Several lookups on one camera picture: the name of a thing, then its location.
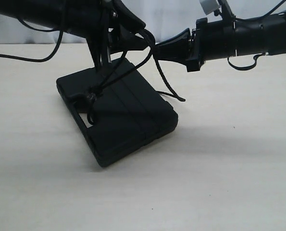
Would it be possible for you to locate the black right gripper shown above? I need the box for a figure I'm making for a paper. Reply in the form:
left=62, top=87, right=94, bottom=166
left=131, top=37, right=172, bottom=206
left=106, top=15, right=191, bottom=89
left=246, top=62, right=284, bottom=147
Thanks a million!
left=154, top=18, right=208, bottom=72

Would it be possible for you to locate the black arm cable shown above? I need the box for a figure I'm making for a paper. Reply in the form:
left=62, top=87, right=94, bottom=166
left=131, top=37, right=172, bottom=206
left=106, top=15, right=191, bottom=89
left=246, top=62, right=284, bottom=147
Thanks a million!
left=226, top=0, right=286, bottom=72
left=0, top=14, right=64, bottom=63

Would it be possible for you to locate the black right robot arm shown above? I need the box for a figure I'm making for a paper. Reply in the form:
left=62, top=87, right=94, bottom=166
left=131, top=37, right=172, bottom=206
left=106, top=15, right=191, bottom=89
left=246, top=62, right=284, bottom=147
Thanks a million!
left=155, top=11, right=286, bottom=72

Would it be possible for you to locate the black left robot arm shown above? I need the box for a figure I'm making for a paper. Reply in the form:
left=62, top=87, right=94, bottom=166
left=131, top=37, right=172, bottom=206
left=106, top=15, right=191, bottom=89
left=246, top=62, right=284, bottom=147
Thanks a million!
left=0, top=0, right=148, bottom=69

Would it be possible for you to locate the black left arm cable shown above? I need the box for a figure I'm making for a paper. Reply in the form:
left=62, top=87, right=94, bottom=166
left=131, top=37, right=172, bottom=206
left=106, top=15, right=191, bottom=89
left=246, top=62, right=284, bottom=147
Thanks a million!
left=0, top=14, right=64, bottom=63

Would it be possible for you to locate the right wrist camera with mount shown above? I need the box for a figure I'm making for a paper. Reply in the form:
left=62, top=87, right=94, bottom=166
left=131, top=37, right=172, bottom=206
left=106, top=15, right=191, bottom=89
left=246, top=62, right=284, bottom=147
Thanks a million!
left=199, top=0, right=235, bottom=19

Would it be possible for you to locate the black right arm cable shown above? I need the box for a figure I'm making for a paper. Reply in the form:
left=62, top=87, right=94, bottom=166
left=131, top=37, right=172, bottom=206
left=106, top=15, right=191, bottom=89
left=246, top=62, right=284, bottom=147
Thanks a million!
left=226, top=0, right=286, bottom=72

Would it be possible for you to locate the black cord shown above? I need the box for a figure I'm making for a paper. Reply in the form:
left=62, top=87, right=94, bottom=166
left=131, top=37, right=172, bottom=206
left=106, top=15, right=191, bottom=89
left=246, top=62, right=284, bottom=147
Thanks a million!
left=84, top=28, right=186, bottom=126

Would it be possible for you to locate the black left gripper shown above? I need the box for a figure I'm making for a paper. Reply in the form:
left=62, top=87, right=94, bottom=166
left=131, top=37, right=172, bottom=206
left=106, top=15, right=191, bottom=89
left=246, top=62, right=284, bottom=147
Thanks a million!
left=86, top=0, right=148, bottom=70

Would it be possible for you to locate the black plastic carrying case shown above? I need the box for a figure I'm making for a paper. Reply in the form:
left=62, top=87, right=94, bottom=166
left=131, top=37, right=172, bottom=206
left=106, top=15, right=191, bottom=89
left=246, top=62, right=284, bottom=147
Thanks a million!
left=56, top=68, right=178, bottom=167

